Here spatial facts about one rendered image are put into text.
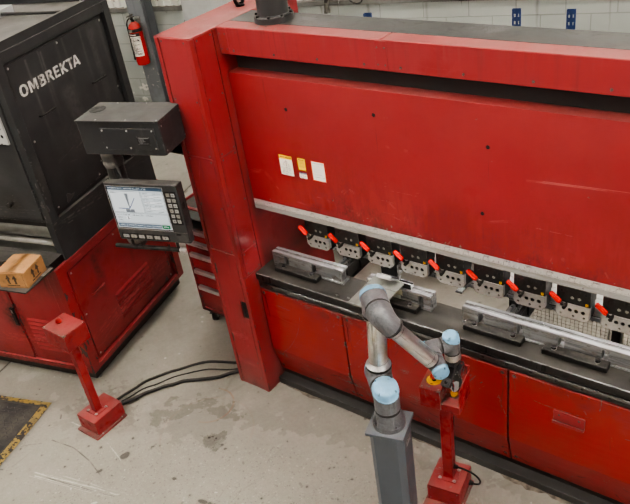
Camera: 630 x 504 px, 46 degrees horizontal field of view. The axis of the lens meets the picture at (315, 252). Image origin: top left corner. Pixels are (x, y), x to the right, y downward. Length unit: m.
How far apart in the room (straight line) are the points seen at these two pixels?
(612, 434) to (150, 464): 2.57
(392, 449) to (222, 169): 1.68
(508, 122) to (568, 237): 0.55
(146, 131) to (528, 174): 1.87
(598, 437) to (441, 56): 1.88
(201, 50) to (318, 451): 2.31
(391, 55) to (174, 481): 2.67
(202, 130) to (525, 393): 2.07
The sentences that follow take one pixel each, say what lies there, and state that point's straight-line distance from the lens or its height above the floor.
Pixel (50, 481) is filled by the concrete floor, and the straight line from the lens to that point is 4.87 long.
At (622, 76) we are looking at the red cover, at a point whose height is 2.24.
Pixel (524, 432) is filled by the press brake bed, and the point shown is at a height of 0.39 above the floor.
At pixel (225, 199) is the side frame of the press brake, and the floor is 1.42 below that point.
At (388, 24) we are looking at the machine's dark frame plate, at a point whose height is 2.30.
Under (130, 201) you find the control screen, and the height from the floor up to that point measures 1.49.
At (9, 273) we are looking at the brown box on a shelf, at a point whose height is 1.09.
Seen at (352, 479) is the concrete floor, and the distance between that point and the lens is 4.32.
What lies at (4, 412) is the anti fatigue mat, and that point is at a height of 0.01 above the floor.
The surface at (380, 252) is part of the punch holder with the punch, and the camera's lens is 3.85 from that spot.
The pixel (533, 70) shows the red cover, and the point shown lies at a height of 2.23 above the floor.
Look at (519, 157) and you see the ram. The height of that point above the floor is 1.85.
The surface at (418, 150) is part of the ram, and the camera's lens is 3.43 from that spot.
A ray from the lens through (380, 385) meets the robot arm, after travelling 3.34.
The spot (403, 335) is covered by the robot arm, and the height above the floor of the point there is 1.28.
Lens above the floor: 3.28
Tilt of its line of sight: 32 degrees down
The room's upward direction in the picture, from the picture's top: 9 degrees counter-clockwise
